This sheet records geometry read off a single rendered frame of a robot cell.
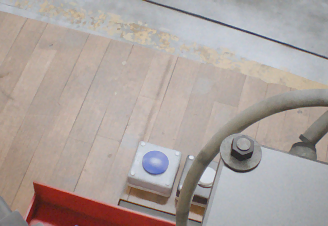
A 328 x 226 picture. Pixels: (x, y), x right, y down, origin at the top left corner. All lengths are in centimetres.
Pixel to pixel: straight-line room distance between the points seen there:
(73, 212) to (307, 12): 178
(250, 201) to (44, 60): 87
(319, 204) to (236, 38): 212
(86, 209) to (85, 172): 8
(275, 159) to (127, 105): 77
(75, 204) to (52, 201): 4
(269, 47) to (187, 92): 134
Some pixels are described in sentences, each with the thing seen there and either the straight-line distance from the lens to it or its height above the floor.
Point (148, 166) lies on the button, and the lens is 101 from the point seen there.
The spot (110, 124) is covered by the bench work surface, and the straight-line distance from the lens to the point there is 109.
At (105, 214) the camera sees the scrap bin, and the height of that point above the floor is 93.
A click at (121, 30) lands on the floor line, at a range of 243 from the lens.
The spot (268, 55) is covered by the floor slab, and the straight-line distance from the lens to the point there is 243.
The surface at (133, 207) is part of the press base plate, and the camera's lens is 101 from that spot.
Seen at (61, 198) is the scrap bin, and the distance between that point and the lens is 98.
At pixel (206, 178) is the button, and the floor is 94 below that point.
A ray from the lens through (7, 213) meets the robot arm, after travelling 59.
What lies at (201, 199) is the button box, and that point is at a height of 92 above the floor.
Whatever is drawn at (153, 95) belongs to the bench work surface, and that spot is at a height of 90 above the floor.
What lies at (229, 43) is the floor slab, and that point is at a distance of 243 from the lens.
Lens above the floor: 180
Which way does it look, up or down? 55 degrees down
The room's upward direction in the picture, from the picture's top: 7 degrees clockwise
